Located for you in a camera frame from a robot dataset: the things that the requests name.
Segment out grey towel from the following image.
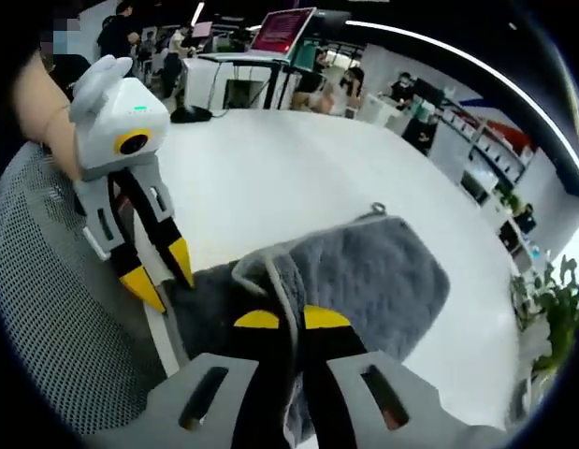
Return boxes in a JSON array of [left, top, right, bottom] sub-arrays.
[[169, 202, 452, 441]]

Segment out black computer mouse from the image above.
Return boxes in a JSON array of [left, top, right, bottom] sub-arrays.
[[169, 104, 213, 125]]

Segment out white mesh chair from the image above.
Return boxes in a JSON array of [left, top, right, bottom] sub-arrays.
[[0, 139, 193, 437]]

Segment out white standing desk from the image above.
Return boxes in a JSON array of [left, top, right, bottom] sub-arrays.
[[196, 50, 296, 112]]

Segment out monitor with red screen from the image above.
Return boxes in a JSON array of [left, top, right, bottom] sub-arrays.
[[249, 6, 318, 60]]

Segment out green potted plant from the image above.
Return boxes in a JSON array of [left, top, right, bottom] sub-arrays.
[[510, 254, 579, 376]]

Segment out shelf with white boxes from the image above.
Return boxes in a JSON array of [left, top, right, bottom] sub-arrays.
[[437, 99, 539, 189]]

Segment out linear ceiling light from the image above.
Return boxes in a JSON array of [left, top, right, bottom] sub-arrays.
[[344, 20, 579, 180]]

